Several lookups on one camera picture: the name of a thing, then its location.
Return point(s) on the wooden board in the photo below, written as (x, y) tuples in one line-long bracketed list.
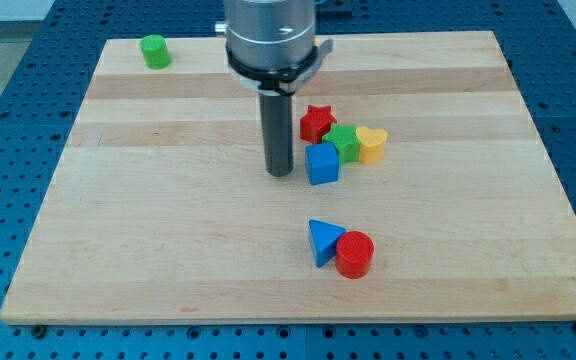
[(160, 210)]

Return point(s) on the red cylinder block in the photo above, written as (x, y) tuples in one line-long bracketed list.
[(354, 254)]

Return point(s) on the green star block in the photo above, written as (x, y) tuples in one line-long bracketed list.
[(345, 142)]

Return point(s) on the red star block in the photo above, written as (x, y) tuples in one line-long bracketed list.
[(316, 123)]

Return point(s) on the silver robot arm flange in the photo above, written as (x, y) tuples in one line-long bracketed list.
[(271, 45)]

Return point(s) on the yellow heart block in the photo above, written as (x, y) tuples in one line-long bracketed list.
[(372, 144)]

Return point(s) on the blue perforated table plate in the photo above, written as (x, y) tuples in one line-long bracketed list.
[(39, 105)]

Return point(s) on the blue triangle block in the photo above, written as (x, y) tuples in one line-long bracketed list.
[(323, 237)]

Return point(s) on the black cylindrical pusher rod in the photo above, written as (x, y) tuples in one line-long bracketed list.
[(277, 131)]

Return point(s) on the blue cube block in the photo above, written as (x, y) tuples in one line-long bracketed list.
[(321, 163)]

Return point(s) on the green cylinder block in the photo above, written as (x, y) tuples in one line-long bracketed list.
[(155, 52)]

